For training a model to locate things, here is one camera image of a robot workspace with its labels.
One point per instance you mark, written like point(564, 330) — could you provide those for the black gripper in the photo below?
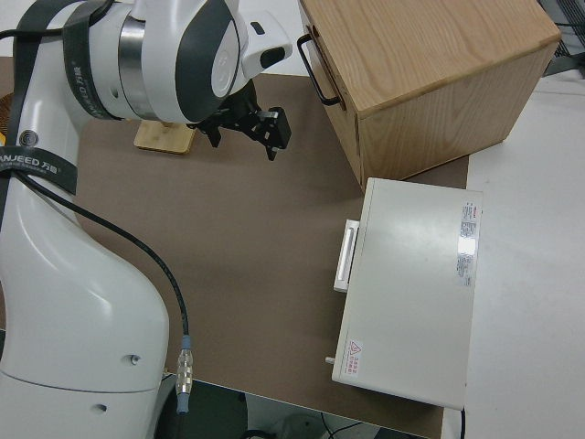
point(240, 112)

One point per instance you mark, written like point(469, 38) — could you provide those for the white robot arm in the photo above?
point(68, 283)

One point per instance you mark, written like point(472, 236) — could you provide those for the wooden mug tree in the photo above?
point(160, 137)

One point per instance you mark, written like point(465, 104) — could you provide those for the brown table mat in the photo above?
point(251, 219)

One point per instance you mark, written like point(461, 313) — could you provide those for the light wooden cabinet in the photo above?
point(434, 68)

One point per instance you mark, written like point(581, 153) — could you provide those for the white toaster oven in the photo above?
point(411, 292)

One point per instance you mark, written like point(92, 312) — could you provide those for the dark round base plate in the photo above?
point(215, 411)

